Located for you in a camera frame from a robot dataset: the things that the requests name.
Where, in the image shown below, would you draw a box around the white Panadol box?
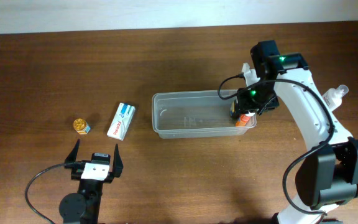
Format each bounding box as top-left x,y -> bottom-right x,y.
107,103 -> 135,141

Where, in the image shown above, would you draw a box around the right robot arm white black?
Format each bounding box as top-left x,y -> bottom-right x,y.
231,40 -> 358,223

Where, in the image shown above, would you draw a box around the orange Redoxon tube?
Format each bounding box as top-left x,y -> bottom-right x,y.
235,113 -> 255,127

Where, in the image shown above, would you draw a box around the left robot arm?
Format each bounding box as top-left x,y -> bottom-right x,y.
59,140 -> 124,224

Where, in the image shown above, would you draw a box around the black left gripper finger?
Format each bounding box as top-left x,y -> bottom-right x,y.
112,144 -> 124,178
65,139 -> 80,163

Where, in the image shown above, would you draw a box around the dark bottle white cap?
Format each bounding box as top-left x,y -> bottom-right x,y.
230,100 -> 240,120

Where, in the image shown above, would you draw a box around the gold lid balm jar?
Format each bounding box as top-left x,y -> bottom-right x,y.
73,118 -> 91,135

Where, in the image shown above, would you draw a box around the white calamine lotion bottle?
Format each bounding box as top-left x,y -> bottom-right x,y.
323,85 -> 349,111

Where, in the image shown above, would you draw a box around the clear plastic container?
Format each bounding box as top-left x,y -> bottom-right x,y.
152,90 -> 257,139

